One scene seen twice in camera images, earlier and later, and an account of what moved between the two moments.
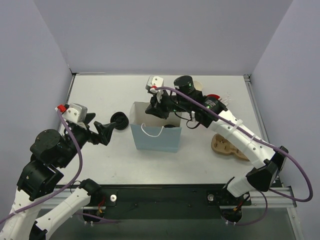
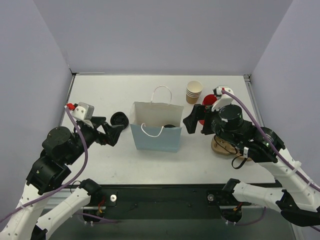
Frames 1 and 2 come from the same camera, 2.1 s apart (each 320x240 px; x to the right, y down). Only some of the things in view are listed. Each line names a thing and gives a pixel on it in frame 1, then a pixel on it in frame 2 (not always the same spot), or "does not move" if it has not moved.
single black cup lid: [169, 126] does not move
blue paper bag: [153, 133] does not move
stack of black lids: [121, 119] does not move
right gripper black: [158, 105] → [206, 121]
